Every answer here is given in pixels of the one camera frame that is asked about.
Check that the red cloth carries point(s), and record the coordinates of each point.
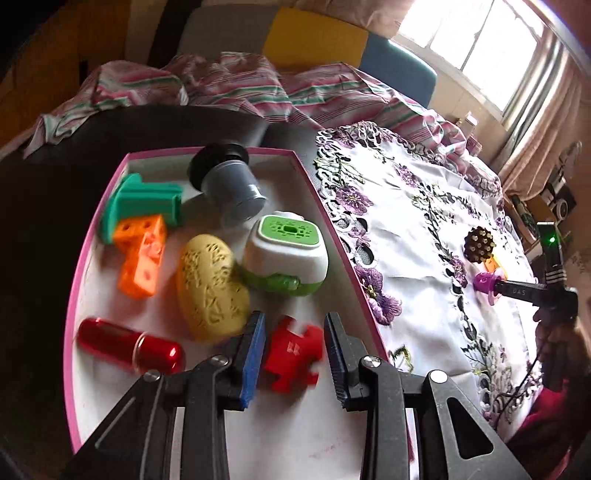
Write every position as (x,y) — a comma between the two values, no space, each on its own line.
(554,429)

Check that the orange boat-shaped toy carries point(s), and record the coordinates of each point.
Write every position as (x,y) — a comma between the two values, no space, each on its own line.
(493,264)

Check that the person's right hand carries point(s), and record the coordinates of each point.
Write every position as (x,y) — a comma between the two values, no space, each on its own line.
(572,344)

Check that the teal plastic toy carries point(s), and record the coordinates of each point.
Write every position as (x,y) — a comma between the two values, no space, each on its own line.
(138,203)

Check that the red capsule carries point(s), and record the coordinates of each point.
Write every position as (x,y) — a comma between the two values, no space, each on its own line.
(106,334)

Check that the grey cup with black lid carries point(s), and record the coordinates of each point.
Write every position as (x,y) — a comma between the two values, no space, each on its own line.
(231,184)

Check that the yellow carved oval toy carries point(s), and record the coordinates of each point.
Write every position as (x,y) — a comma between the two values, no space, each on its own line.
(207,286)

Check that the window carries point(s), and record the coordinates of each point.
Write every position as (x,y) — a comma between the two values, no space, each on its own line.
(461,37)

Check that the orange cube blocks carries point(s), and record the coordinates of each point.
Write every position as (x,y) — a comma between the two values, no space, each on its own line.
(138,272)

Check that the blue cushion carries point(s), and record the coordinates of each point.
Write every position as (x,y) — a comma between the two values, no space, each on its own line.
(397,69)

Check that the purple hat-shaped toy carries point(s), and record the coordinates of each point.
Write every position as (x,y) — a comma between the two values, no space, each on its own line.
(485,282)

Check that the brown flower peg toy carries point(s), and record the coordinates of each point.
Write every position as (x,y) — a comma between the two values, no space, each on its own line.
(478,242)

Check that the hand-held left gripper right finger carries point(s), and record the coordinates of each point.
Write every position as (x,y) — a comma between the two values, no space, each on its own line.
(336,364)

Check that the grey cushion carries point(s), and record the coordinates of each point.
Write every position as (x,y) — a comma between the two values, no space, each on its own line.
(221,32)

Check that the pink striped blanket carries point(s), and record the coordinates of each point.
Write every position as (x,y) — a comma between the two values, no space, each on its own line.
(231,87)

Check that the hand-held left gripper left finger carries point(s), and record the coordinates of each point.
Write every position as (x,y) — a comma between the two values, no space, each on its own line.
(254,360)

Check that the red puzzle piece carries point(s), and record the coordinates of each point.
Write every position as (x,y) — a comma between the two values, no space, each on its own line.
(288,350)

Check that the beige curtain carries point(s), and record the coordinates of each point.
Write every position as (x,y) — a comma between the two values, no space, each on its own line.
(545,115)

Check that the white embroidered floral tablecloth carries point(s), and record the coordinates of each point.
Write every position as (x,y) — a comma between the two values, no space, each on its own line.
(415,221)

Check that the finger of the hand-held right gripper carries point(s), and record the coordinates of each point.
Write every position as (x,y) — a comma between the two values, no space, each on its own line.
(517,290)

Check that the green and white container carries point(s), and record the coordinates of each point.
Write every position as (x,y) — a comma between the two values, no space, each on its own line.
(286,254)

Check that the cluttered wooden shelf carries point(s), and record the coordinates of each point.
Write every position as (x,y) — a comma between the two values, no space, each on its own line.
(545,203)

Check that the pink-rimmed white box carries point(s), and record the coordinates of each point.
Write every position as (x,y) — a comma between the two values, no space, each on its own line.
(300,443)

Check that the yellow cushion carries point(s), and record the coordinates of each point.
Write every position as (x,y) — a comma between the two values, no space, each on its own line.
(314,37)

